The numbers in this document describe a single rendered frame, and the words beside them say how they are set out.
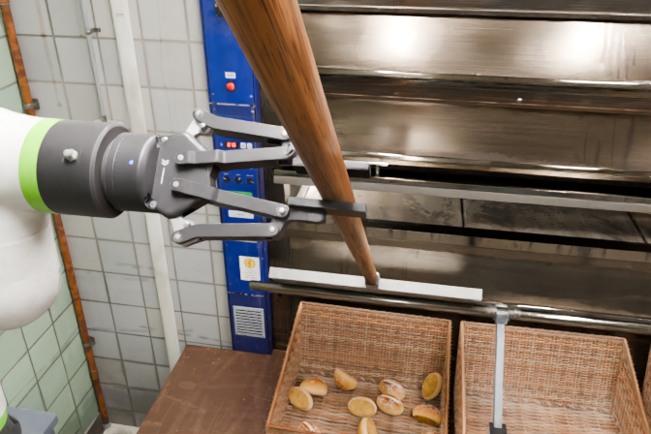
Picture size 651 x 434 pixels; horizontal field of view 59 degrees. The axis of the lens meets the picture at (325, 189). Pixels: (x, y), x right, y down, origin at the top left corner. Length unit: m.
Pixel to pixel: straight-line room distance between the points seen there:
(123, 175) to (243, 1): 0.35
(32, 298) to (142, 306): 1.82
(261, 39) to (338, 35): 1.53
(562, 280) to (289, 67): 1.90
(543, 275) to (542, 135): 0.51
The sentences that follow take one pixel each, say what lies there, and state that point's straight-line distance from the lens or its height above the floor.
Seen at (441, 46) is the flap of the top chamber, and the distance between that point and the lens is 1.74.
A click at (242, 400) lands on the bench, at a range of 2.22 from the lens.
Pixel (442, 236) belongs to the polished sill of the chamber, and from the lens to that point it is 1.98.
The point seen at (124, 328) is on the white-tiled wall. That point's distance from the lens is 2.60.
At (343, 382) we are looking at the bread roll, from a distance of 2.18.
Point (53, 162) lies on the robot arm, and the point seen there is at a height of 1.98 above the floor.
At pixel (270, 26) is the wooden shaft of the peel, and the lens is 0.23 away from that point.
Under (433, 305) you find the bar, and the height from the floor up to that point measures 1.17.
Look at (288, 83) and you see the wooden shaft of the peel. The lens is 0.28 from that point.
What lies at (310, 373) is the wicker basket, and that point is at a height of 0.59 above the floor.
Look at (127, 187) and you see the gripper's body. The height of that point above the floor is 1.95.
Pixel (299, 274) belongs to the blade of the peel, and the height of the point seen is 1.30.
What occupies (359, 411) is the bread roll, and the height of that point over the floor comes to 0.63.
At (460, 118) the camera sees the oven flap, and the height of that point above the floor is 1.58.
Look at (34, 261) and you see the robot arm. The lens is 0.66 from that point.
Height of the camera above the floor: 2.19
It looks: 27 degrees down
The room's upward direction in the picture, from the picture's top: straight up
